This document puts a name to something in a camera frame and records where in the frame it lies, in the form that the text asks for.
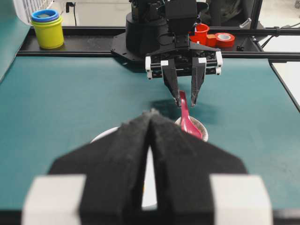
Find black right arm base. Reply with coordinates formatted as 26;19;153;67
111;32;174;67

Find speckled spoon rest dish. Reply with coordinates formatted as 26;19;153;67
174;116;209;142

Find small orange block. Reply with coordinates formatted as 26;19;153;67
206;34;217;47

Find red plastic cup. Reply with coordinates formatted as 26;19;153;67
189;23;210;45

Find black aluminium frame rail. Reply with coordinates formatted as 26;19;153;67
17;26;300;63

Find yellow-green stacked cups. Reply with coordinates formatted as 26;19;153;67
31;9;64;49

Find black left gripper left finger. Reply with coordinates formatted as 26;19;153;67
22;110;150;225

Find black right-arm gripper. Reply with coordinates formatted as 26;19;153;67
145;32;223;107

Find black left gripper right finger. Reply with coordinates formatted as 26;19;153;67
149;114;273;225

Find red tape roll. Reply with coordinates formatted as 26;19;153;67
215;33;235;48

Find red plastic spoon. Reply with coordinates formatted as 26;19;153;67
179;90;203;139

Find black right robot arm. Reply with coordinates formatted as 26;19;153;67
126;0;223;106

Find white round bowl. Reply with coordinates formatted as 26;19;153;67
84;125;149;215

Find white plastic basket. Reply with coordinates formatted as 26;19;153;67
13;0;54;24

